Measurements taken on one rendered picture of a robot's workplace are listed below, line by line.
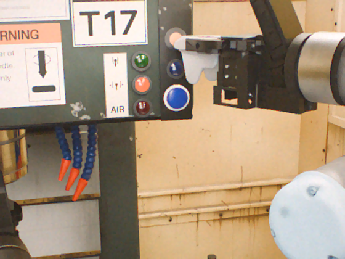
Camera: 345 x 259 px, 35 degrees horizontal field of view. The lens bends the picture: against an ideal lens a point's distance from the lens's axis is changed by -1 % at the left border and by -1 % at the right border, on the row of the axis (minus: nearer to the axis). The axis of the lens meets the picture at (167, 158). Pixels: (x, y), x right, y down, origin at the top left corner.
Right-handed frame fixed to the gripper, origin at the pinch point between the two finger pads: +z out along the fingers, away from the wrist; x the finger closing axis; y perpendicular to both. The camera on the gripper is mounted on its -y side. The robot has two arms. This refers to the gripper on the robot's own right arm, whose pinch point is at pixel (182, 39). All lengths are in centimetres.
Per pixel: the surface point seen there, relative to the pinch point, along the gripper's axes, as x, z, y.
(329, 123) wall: 104, 38, 34
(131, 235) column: 37, 59, 59
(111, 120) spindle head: -7.2, 6.8, 10.8
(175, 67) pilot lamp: -0.2, 1.3, 3.8
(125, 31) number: -5.6, 5.1, -1.3
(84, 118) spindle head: -10.8, 8.3, 10.1
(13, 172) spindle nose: -12.8, 26.8, 21.5
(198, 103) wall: 80, 74, 29
